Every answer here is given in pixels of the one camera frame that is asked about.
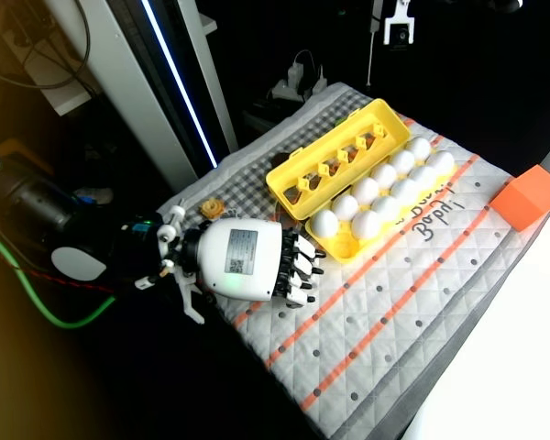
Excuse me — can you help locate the yellow swirl toy cookie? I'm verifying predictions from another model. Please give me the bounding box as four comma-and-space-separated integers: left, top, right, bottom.
199, 197, 226, 220

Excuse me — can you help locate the white power strip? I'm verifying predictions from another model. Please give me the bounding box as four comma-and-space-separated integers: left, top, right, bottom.
269, 75, 330, 101

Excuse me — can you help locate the thin red cable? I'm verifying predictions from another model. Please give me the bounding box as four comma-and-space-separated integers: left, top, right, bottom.
16, 267, 116, 295

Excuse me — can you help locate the green cable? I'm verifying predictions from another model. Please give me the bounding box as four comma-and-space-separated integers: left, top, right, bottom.
0, 219, 116, 329

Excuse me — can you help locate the blue light strip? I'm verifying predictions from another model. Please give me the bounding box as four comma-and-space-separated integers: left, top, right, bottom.
139, 0, 219, 170

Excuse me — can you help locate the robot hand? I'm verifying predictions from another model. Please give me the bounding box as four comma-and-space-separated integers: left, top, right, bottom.
194, 216, 327, 309

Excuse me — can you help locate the white hanging cable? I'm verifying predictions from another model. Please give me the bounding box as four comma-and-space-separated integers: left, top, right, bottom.
365, 0, 380, 88

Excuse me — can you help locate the narrow white metal post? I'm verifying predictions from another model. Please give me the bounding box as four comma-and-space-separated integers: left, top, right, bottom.
176, 0, 239, 155

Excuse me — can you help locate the camera on white bracket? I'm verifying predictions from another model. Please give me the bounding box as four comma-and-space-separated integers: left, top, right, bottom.
382, 0, 416, 47

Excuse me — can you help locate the orange cube block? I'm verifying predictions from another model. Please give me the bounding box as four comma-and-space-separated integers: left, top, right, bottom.
489, 164, 550, 233

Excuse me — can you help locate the grey quilt with bear print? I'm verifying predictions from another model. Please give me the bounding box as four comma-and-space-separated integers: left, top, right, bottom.
158, 81, 550, 440

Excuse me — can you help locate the yellow egg carton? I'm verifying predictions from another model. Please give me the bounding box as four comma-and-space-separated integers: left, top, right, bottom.
264, 98, 459, 265

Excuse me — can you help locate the wide white metal post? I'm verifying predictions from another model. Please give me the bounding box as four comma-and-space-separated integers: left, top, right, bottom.
43, 0, 201, 193

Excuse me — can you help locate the black cable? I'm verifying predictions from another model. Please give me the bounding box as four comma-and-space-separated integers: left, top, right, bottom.
0, 0, 93, 91

